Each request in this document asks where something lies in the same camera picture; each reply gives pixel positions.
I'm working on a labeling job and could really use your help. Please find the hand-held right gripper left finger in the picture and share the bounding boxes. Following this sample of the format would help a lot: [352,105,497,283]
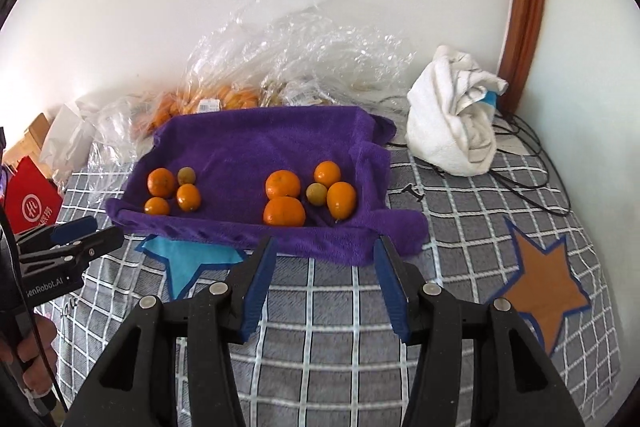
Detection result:
[62,235,278,427]

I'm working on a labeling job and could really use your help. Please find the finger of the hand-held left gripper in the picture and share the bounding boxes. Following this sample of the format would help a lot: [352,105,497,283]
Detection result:
[17,216,98,258]
[20,227,125,279]

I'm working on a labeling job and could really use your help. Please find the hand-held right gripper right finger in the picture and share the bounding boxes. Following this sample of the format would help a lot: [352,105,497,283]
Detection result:
[374,235,586,427]

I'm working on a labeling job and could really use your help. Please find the oval mandarin orange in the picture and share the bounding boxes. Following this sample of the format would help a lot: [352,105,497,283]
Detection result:
[327,181,357,221]

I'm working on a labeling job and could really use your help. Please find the large mandarin orange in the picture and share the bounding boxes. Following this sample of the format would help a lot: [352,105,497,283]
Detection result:
[265,169,302,200]

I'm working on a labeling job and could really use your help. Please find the purple towel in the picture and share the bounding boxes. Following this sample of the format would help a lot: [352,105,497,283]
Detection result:
[105,106,428,268]

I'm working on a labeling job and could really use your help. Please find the person's left hand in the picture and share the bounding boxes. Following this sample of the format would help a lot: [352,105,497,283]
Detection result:
[14,313,60,400]

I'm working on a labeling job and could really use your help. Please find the red shopping bag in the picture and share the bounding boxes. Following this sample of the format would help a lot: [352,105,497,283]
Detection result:
[2,156,65,235]

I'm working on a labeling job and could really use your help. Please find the light blue star patch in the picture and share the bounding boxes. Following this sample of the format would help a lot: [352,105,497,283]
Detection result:
[135,233,248,300]

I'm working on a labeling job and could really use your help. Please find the white paper bag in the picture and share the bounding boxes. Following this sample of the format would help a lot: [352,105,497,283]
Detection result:
[39,103,101,192]

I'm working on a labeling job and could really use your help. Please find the cardboard box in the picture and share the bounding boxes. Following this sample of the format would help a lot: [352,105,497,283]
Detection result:
[2,113,55,168]

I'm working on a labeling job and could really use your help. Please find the orange star patch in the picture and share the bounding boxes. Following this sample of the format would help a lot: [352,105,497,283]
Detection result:
[495,216,592,358]

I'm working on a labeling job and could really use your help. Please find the crumpled white towel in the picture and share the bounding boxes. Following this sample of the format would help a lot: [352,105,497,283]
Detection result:
[405,45,509,176]

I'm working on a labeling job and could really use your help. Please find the clear plastic bag of oranges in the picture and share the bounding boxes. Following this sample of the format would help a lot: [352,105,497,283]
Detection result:
[87,77,261,172]

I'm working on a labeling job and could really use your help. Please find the crumpled clear plastic bag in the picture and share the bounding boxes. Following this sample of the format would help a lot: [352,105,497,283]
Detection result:
[187,0,418,112]

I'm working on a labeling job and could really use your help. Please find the black cables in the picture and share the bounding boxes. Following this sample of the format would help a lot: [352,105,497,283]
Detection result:
[372,94,573,215]

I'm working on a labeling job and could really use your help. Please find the brown wooden frame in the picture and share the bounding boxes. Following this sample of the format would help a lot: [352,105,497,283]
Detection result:
[497,0,548,115]

